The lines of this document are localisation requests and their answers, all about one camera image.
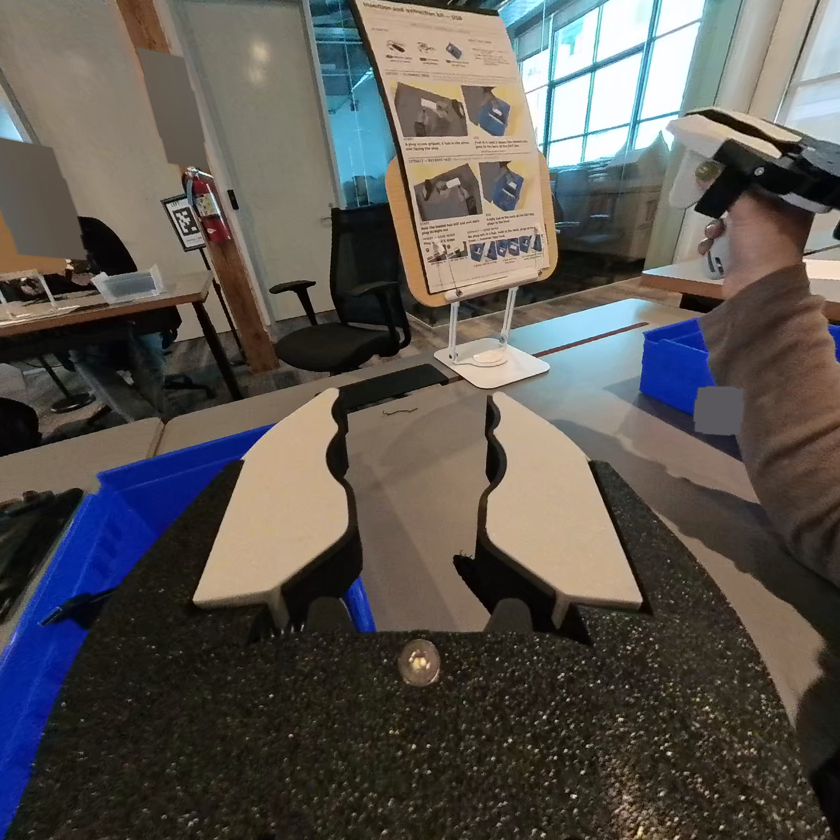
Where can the printed instruction board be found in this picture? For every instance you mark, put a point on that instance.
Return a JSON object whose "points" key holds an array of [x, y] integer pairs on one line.
{"points": [[459, 164]]}

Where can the white board stand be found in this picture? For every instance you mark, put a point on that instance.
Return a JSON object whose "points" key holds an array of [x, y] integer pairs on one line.
{"points": [[499, 371]]}

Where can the black backpack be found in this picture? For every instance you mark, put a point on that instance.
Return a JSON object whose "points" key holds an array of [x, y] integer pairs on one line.
{"points": [[16, 426]]}

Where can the wooden office desk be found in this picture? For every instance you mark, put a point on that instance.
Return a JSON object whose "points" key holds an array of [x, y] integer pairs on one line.
{"points": [[177, 292]]}

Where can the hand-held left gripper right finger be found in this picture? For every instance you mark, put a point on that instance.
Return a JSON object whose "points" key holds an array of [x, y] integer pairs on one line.
{"points": [[558, 518]]}

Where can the clear plastic container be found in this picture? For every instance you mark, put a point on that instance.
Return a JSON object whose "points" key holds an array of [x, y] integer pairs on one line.
{"points": [[128, 285]]}

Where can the person's right forearm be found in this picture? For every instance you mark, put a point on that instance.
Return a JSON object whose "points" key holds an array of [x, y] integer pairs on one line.
{"points": [[781, 354]]}

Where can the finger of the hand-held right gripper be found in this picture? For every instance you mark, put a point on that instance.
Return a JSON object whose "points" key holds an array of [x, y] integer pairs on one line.
{"points": [[695, 139], [748, 124]]}

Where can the red fire extinguisher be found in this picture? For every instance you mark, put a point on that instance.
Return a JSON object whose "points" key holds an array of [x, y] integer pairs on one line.
{"points": [[213, 216]]}

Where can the blue plastic bin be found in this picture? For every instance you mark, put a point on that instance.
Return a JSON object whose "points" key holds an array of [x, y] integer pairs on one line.
{"points": [[131, 499], [676, 371]]}

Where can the white office desk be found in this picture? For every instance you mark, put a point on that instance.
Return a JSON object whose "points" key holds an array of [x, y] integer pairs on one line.
{"points": [[682, 275]]}

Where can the person's right hand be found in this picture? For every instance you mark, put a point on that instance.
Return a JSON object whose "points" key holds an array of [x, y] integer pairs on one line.
{"points": [[768, 236]]}

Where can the black office chair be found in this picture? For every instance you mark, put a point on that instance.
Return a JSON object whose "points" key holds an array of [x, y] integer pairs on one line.
{"points": [[361, 262]]}

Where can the black white marker sign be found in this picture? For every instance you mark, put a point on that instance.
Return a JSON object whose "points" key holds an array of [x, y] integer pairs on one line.
{"points": [[184, 223]]}

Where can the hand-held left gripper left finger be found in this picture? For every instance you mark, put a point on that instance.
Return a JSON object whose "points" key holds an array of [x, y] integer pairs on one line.
{"points": [[275, 512]]}

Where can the clear acrylic stand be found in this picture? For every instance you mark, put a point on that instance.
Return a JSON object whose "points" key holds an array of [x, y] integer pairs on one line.
{"points": [[46, 290]]}

